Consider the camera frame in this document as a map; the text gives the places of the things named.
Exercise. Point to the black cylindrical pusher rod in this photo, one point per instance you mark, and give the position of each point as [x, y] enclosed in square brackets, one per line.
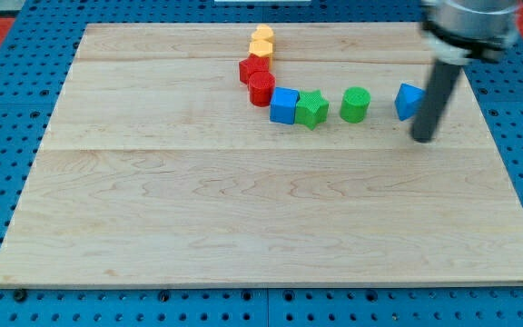
[441, 83]

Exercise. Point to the red cube block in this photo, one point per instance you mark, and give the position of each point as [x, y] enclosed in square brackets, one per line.
[251, 65]

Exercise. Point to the green star block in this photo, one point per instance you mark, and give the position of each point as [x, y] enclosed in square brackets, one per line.
[311, 109]

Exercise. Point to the yellow hexagon block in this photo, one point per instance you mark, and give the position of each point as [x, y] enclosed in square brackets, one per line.
[262, 49]

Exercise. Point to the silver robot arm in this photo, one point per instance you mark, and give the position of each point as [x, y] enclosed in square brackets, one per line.
[460, 31]

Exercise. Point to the red cylinder block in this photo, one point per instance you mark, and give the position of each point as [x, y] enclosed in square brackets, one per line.
[261, 86]

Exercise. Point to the wooden board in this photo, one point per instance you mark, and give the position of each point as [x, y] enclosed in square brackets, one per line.
[156, 171]

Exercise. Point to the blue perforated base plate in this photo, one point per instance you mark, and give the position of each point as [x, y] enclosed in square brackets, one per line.
[34, 60]

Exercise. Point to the green cylinder block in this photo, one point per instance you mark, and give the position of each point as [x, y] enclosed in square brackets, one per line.
[354, 105]

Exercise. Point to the blue cube block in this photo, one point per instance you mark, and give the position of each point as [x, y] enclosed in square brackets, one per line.
[283, 105]

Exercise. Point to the blue triangular prism block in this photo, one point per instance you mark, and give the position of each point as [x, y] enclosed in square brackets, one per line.
[407, 101]

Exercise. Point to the yellow heart block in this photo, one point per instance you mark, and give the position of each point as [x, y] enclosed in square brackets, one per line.
[263, 32]

